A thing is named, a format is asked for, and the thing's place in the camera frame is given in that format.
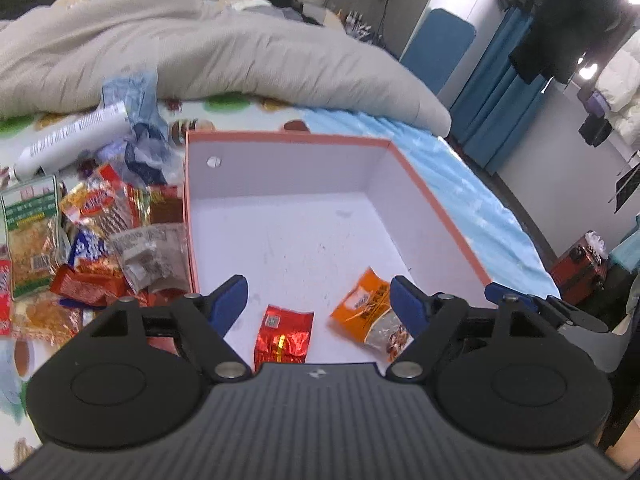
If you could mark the shiny red snack packet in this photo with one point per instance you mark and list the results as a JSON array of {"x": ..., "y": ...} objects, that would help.
[{"x": 282, "y": 335}]

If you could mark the crumpled blue plastic bag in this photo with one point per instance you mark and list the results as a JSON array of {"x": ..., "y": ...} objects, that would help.
[{"x": 130, "y": 95}]

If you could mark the dark red snack packet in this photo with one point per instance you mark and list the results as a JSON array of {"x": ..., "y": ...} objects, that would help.
[{"x": 167, "y": 207}]

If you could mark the blue curtain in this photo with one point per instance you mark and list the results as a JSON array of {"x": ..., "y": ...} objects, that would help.
[{"x": 495, "y": 100}]

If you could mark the black clothing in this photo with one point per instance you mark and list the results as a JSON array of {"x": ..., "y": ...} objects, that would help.
[{"x": 285, "y": 2}]

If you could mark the blue snack packet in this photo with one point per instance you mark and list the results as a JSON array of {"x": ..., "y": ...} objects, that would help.
[{"x": 90, "y": 250}]

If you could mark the hanging black coat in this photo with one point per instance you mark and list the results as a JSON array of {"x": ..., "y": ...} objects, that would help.
[{"x": 565, "y": 20}]

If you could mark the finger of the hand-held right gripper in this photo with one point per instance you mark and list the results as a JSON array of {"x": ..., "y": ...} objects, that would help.
[{"x": 575, "y": 314}]

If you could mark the green snack packet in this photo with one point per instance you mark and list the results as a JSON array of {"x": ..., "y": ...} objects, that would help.
[{"x": 30, "y": 240}]

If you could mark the small black hanging bag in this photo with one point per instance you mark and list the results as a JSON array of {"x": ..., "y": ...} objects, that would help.
[{"x": 595, "y": 130}]

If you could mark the grey clear snack packet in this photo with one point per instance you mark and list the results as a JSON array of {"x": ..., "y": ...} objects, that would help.
[{"x": 150, "y": 255}]

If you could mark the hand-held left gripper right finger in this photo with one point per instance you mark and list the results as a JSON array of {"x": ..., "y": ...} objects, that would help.
[{"x": 406, "y": 305}]

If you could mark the group of small bottles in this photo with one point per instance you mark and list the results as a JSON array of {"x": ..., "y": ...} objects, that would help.
[{"x": 356, "y": 24}]

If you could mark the red yellow clear snack packet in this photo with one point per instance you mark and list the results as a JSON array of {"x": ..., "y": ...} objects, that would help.
[{"x": 4, "y": 295}]

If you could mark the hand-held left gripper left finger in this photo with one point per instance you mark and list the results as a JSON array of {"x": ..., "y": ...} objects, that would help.
[{"x": 231, "y": 302}]

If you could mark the red suitcase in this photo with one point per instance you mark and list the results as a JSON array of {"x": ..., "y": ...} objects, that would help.
[{"x": 575, "y": 270}]

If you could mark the white puffer jacket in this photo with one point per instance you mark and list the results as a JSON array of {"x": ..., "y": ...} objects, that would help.
[{"x": 625, "y": 90}]

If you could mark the white tube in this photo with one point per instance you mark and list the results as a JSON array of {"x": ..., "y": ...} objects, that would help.
[{"x": 70, "y": 135}]

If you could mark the black stand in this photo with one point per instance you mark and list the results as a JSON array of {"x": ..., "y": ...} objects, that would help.
[{"x": 627, "y": 187}]

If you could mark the grey blanket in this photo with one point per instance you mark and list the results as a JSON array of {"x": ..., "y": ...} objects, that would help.
[{"x": 200, "y": 50}]

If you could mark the orange striped snack packet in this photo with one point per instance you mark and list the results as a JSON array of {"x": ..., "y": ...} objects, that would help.
[{"x": 100, "y": 205}]

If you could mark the blue board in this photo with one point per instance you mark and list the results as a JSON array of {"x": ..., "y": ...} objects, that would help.
[{"x": 440, "y": 50}]

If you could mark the pink cardboard box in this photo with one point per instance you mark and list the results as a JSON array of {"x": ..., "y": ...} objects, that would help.
[{"x": 300, "y": 240}]

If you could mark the crinkled red snack packet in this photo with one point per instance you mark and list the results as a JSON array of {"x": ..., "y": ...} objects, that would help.
[{"x": 85, "y": 285}]

